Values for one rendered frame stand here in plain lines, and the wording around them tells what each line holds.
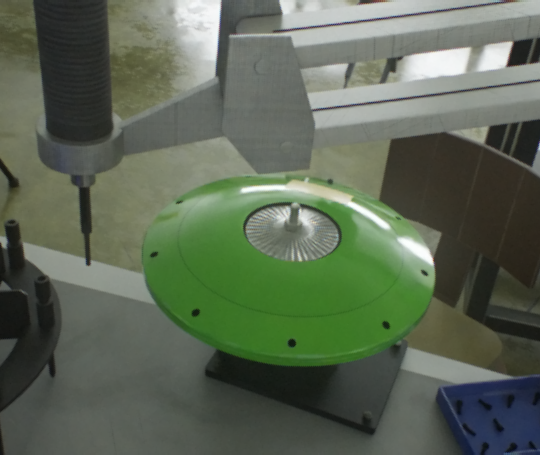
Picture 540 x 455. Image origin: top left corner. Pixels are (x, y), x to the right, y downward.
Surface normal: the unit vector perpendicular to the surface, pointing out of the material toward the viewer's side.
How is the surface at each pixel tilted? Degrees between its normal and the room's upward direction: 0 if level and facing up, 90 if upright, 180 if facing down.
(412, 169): 90
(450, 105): 9
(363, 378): 0
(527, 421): 0
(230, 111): 90
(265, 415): 0
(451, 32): 90
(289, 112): 90
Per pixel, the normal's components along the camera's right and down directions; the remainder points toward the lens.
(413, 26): -0.06, -0.79
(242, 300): -0.06, -0.56
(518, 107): 0.14, 0.61
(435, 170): -0.57, 0.45
